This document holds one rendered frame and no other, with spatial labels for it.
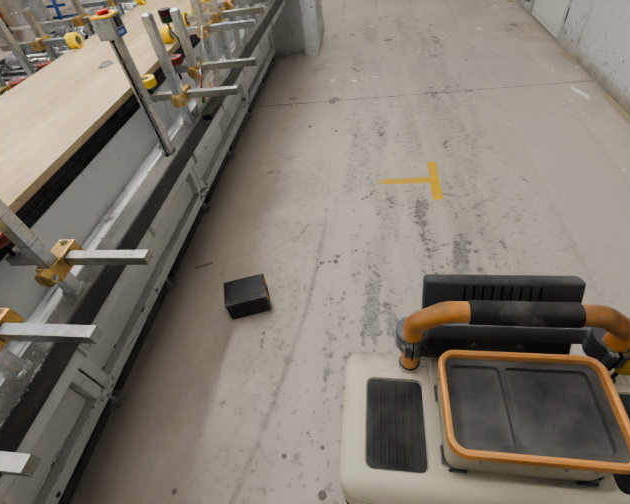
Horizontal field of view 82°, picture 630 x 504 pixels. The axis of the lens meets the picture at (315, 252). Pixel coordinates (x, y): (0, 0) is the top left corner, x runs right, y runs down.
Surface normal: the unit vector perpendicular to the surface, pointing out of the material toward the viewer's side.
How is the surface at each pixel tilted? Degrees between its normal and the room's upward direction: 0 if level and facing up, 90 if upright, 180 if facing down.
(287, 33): 90
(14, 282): 90
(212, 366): 0
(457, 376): 0
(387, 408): 0
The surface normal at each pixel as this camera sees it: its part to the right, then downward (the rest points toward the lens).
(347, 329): -0.13, -0.68
